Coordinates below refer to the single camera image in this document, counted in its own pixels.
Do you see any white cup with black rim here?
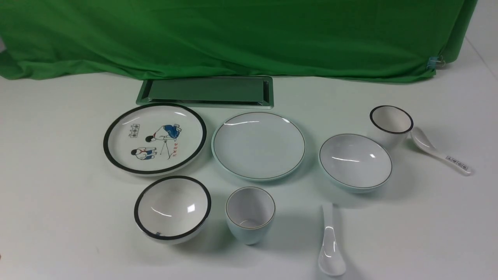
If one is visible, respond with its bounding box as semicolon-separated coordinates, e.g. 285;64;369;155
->
366;105;414;152

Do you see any pale green bowl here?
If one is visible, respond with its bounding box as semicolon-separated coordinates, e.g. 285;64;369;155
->
317;133;393;194

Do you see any green backdrop cloth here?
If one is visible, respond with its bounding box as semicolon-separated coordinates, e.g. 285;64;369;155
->
0;0;477;83

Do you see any white plate with cartoon figures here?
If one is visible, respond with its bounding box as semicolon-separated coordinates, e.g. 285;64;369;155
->
103;103;207;177

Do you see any white spoon with printed handle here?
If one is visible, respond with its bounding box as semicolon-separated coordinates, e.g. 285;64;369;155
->
410;126;474;176

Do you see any pale green plate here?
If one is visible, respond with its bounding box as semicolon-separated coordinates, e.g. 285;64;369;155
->
210;111;307;182

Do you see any pale green cup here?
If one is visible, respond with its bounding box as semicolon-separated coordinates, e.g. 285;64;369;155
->
225;187;276;246

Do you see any blue binder clip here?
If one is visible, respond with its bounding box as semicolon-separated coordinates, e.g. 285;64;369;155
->
426;55;446;70

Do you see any metal table cable hatch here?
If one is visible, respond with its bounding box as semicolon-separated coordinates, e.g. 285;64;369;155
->
136;76;274;109

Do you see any plain white ceramic spoon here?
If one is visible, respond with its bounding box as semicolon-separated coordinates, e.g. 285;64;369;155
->
317;203;346;277

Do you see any white bowl with black rim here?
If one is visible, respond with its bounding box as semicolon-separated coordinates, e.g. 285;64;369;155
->
133;176;212;245

